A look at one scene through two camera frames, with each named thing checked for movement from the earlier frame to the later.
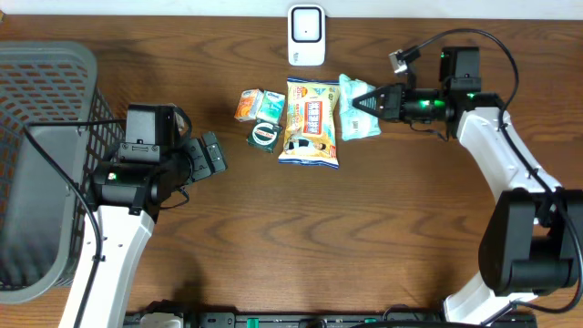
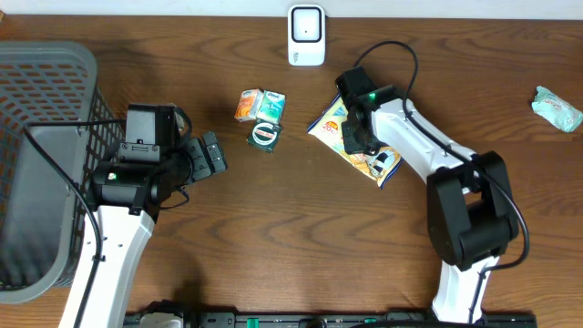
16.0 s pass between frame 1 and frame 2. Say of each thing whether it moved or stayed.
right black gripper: moved
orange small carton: stayed
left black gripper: stayed
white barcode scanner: stayed
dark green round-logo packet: stayed
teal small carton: stayed
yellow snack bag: moved
